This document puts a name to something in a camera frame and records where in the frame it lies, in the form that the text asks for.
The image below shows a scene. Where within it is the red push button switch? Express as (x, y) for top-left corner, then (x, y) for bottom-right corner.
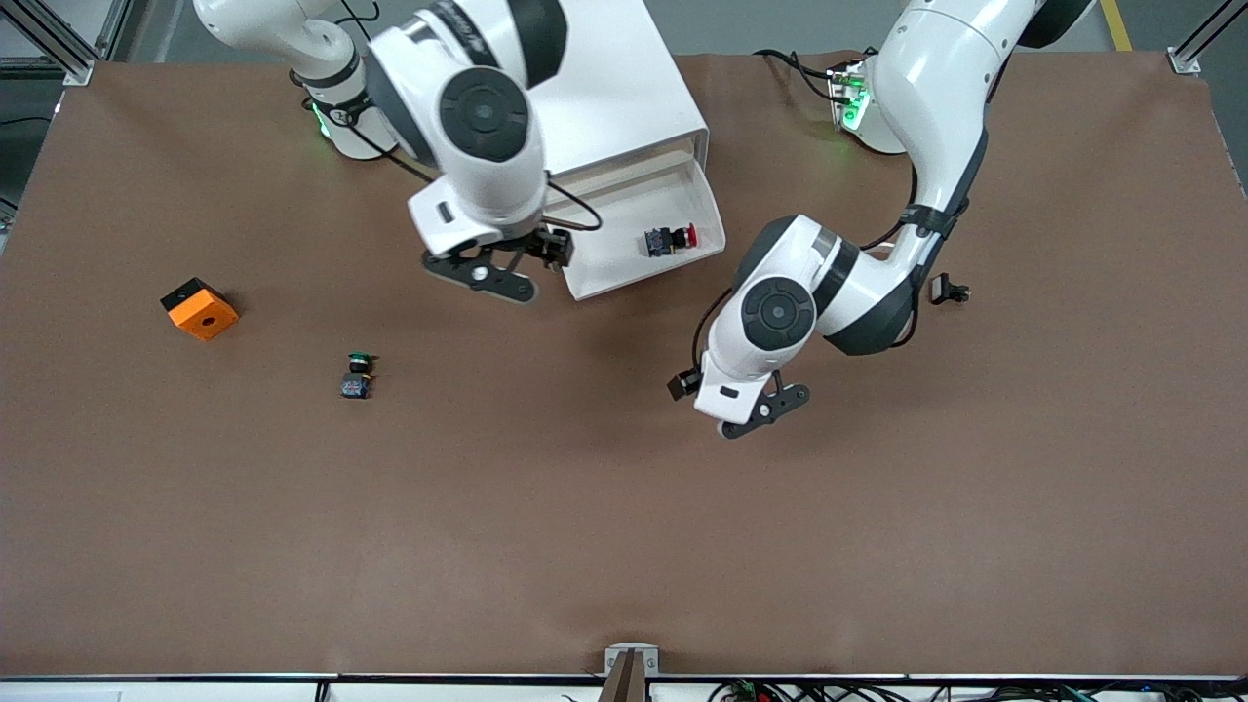
(642, 222), (699, 260)

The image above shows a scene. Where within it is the orange and black button box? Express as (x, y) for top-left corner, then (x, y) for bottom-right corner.
(160, 277), (241, 342)

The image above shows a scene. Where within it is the grey metal table bracket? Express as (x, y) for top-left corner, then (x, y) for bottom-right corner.
(604, 643), (660, 702)

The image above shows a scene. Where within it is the black left arm base cable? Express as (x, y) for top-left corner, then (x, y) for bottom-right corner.
(756, 49), (849, 103)

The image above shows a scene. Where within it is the black cable bundle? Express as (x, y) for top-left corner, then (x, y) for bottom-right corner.
(710, 679), (1215, 702)

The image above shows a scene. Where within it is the white table edge rail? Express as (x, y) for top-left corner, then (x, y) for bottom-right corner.
(0, 673), (1248, 702)

